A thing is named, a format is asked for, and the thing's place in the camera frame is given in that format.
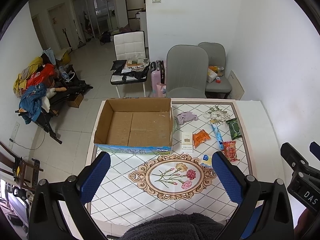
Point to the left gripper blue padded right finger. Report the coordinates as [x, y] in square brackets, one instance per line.
[238, 186]

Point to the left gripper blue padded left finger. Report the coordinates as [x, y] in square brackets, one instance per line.
[91, 177]

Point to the yellow tissue pack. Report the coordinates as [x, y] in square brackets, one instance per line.
[206, 161]

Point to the red snack packet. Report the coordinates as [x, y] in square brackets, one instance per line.
[229, 150]

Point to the orange snack packet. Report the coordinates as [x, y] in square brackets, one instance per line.
[200, 137]

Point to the green snack packet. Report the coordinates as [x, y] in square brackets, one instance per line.
[234, 128]

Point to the blue toothpaste tube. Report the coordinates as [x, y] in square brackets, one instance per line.
[218, 136]

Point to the white cigarette box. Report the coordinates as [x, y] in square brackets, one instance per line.
[187, 142]

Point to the wooden chair at left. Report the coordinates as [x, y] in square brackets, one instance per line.
[19, 167]

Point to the dark fuzzy sleeve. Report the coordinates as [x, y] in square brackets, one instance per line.
[180, 226]

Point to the lilac crumpled cloth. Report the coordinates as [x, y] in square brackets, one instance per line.
[186, 117]

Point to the open cardboard box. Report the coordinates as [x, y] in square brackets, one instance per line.
[135, 126]

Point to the small cardboard box on floor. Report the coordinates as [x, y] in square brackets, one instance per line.
[76, 101]

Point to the far grey chair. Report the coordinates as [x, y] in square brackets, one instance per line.
[217, 62]

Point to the grey chair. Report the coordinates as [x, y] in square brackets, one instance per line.
[187, 67]
[217, 62]

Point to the blue patterned garment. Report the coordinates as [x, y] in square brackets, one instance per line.
[31, 103]

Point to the black clothes rack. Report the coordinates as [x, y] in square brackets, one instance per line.
[66, 87]

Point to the pink shopping bag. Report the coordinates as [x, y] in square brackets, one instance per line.
[161, 90]

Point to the red plastic bag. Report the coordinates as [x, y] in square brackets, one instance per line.
[45, 76]

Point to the near grey chair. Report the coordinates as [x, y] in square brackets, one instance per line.
[187, 67]

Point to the yellow garment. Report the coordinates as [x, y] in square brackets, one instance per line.
[21, 82]

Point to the pink suitcase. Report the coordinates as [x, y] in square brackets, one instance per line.
[157, 75]

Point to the white padded chair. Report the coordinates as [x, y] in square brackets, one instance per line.
[130, 47]

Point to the white board against wall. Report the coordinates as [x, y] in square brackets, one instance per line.
[237, 90]

